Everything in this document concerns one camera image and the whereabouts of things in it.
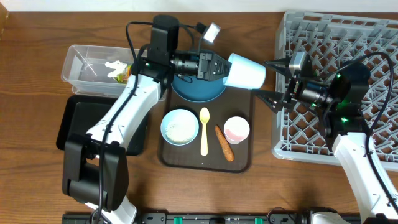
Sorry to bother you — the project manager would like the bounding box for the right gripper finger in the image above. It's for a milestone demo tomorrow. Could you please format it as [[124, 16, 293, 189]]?
[[264, 58, 292, 78], [252, 89, 284, 113]]

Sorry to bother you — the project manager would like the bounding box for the dark blue plate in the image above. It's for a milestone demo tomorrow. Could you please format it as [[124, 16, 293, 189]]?
[[170, 48, 228, 103]]

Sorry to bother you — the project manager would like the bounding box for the light blue cup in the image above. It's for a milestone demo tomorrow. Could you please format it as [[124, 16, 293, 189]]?
[[223, 53, 266, 90]]

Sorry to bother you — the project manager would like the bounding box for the pink cup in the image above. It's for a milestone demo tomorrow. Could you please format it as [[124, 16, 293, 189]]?
[[224, 116, 250, 144]]

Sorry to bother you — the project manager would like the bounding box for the orange carrot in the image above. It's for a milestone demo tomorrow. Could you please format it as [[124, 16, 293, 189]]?
[[215, 125, 234, 162]]

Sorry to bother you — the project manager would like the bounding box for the white tissue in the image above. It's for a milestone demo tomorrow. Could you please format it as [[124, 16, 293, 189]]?
[[105, 60, 127, 78]]

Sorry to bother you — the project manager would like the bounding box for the yellow green snack wrapper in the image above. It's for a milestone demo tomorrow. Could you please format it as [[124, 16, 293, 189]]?
[[114, 65, 131, 84]]

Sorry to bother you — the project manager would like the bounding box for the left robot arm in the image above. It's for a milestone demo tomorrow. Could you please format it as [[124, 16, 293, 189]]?
[[62, 14, 232, 223]]

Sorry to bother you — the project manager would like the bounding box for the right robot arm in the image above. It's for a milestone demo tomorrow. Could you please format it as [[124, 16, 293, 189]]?
[[254, 56, 397, 223]]

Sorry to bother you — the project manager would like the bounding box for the grey dishwasher rack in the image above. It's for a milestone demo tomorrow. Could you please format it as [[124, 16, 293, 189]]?
[[272, 11, 397, 171]]

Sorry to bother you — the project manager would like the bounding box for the yellow plastic spoon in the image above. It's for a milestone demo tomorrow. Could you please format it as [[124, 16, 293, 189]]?
[[199, 107, 210, 156]]

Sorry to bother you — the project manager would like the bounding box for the light blue bowl with rice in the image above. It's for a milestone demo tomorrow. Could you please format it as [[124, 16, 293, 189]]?
[[160, 109, 199, 146]]

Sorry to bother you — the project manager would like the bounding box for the brown serving tray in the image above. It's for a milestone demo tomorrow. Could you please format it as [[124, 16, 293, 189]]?
[[158, 86, 254, 173]]

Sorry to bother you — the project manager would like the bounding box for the clear plastic bin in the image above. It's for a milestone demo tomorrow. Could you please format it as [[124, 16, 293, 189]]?
[[62, 45, 133, 98]]

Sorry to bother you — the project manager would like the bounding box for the black tray bin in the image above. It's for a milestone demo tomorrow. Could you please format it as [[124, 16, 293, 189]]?
[[56, 95, 148, 156]]

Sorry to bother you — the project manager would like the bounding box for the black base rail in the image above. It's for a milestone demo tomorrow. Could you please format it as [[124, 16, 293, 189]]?
[[61, 211, 361, 224]]

